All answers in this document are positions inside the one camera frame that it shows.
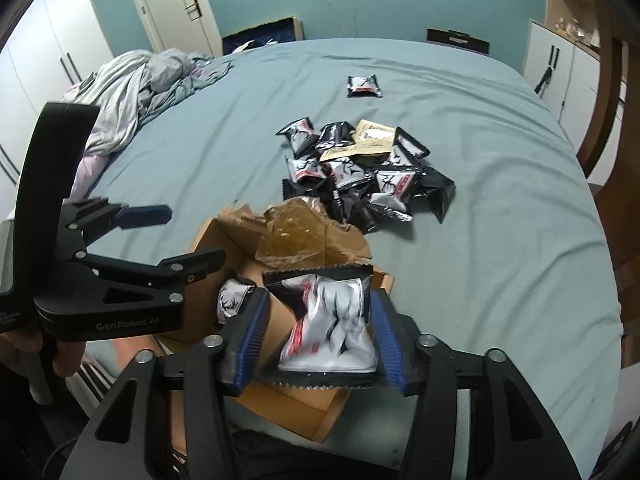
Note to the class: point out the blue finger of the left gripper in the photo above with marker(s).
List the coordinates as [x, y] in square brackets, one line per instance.
[140, 217]

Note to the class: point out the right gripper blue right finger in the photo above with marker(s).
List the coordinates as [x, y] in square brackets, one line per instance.
[396, 347]

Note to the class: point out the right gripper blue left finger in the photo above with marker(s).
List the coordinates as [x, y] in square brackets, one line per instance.
[243, 336]

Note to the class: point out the beige sachet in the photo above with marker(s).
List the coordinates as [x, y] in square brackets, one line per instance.
[367, 130]
[373, 147]

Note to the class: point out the lone black white snack packet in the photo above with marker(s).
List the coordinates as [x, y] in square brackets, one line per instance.
[363, 86]

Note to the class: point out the white bedroom door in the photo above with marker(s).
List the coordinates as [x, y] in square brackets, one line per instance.
[187, 25]

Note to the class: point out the person left hand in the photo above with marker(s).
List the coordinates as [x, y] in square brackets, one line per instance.
[15, 344]

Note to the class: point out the clear tape wrap on box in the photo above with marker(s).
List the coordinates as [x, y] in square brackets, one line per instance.
[297, 236]

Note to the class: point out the crumpled grey blanket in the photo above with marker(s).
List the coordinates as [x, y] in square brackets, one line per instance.
[132, 90]

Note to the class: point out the snack packet centre pile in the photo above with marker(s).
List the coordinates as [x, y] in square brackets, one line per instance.
[394, 192]

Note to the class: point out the teal bed sheet mattress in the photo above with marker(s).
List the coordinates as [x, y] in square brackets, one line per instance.
[465, 186]

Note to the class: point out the black snack packet right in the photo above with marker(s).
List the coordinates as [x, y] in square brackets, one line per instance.
[437, 190]

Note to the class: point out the snack packet left middle pile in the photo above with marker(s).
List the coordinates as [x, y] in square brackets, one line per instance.
[305, 172]

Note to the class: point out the snack packet far left pile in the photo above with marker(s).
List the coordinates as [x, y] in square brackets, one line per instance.
[301, 135]

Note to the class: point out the white wardrobe left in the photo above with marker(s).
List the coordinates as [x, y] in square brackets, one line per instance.
[56, 43]

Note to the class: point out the snack packet upper right pile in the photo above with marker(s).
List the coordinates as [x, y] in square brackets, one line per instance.
[406, 150]

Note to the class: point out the black snack packet top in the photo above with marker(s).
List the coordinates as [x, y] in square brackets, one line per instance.
[335, 135]

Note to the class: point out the dark storage bin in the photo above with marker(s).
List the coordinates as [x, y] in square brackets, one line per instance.
[276, 32]

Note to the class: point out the black box beyond bed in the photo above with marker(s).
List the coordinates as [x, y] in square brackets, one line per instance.
[460, 40]

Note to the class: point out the white cabinet right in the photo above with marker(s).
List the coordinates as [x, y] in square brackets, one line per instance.
[562, 63]

